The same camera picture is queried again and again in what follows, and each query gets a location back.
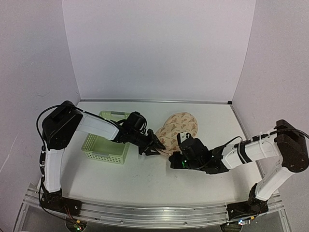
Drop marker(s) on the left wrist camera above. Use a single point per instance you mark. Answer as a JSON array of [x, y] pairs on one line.
[[135, 122]]

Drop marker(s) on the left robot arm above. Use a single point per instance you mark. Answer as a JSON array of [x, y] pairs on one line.
[[64, 120]]

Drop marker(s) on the green perforated plastic basket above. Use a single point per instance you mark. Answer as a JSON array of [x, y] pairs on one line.
[[99, 148]]

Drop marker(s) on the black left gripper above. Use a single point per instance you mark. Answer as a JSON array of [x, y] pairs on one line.
[[154, 142]]

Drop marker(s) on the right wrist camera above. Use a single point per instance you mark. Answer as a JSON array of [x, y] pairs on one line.
[[193, 152]]

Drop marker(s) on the floral mesh laundry bag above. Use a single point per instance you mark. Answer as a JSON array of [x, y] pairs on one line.
[[176, 123]]

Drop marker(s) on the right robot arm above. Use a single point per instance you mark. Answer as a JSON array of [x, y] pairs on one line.
[[285, 142]]

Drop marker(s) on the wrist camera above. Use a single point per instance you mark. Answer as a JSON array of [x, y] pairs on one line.
[[135, 122], [193, 152]]

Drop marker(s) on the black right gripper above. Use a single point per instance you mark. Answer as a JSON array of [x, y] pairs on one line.
[[175, 163]]

